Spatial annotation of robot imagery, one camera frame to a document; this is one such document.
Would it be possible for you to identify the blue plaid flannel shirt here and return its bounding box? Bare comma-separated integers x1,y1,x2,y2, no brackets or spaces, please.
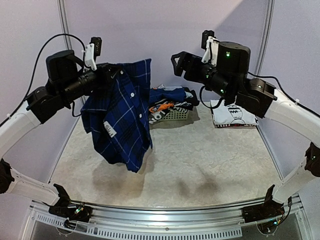
80,58,153,173

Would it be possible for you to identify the solid blue garment in basket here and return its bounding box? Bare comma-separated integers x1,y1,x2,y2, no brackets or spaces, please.
148,87,186,105

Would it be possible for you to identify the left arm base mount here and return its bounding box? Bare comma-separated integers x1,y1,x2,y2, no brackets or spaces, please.
48,183,93,223

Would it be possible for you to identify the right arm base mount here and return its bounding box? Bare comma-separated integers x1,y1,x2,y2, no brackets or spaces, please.
241,184,293,226

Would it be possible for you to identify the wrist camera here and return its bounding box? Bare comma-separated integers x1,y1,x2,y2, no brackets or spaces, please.
201,30,220,66
83,36,102,71

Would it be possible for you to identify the black white orange printed shirt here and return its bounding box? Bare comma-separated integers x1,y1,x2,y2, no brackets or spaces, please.
148,100,194,125

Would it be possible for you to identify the folded red white shirt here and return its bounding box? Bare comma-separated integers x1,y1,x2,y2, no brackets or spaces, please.
213,118,258,128

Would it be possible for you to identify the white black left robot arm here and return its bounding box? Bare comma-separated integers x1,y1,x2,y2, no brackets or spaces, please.
0,50,122,217

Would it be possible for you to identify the cream perforated laundry basket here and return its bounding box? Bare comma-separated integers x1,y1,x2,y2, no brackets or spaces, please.
148,106,190,125

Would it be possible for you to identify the folded white cartoon t-shirt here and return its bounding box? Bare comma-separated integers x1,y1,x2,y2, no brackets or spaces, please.
211,100,257,123

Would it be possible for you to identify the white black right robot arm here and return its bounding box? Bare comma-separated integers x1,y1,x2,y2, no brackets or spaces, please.
170,41,320,218

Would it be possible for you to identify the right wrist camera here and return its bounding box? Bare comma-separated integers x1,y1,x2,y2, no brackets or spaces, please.
201,30,220,66

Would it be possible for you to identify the black garment in basket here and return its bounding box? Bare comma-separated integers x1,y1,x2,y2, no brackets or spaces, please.
183,87,200,107

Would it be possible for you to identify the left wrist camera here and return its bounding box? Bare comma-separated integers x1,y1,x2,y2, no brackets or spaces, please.
83,36,102,71

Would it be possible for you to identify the grey garment in basket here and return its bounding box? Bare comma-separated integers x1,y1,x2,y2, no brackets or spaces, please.
157,84,186,100

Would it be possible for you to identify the aluminium front rail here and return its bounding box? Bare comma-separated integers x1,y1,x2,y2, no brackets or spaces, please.
21,193,312,240

